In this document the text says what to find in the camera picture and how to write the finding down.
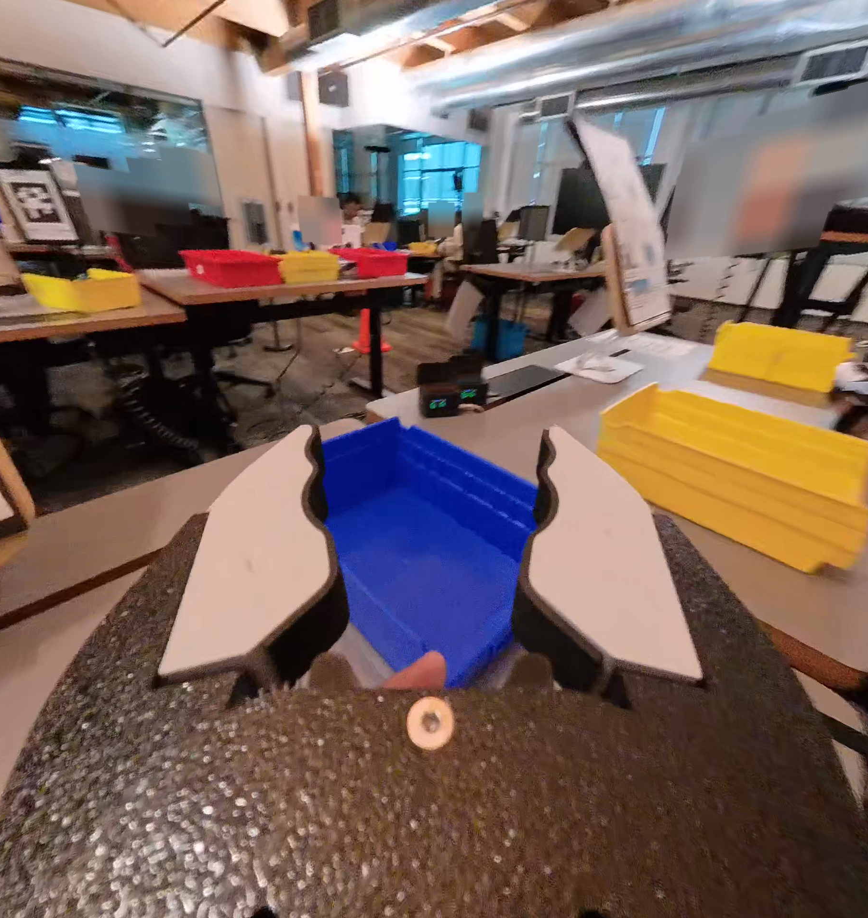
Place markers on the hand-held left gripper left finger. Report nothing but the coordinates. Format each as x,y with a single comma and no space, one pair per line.
247,574

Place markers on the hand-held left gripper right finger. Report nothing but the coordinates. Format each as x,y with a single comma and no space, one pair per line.
606,574

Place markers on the blue plastic bin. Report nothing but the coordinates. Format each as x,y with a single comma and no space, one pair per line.
426,559

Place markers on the grey desk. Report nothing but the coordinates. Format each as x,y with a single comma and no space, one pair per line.
749,574

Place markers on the person's left hand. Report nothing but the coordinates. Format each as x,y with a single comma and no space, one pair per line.
419,674

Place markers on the yellow plastic bin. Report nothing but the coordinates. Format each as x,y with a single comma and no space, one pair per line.
778,355
728,466
82,294
308,267

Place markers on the white stand base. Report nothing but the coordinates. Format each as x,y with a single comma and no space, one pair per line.
599,367

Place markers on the black flat tablet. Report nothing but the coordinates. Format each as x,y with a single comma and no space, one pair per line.
527,380

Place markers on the black digital timer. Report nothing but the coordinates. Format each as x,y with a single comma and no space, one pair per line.
437,401
471,394

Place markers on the instruction sheet on stand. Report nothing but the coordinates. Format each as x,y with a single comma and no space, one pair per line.
19,495

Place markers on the blue storage container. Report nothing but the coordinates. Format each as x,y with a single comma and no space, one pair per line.
498,341

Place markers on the orange traffic cone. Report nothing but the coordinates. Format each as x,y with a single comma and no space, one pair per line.
365,333

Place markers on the wooden top office table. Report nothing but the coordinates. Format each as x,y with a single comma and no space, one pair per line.
534,271
82,323
261,290

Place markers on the white hanging paper sheet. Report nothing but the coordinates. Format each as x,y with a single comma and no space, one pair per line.
462,308

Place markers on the red plastic bin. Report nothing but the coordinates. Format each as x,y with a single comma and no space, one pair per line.
373,263
229,269

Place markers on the small black monitor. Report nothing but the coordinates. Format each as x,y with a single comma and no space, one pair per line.
534,222

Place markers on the black white fiducial marker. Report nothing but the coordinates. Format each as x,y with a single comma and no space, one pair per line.
36,204

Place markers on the large black wall screen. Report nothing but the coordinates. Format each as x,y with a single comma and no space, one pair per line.
577,201

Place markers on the black frame standing desk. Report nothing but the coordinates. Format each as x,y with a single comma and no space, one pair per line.
857,237

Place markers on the black wall speaker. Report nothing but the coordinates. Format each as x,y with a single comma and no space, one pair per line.
333,90

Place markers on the silver ventilation duct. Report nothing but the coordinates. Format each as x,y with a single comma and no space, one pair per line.
656,50

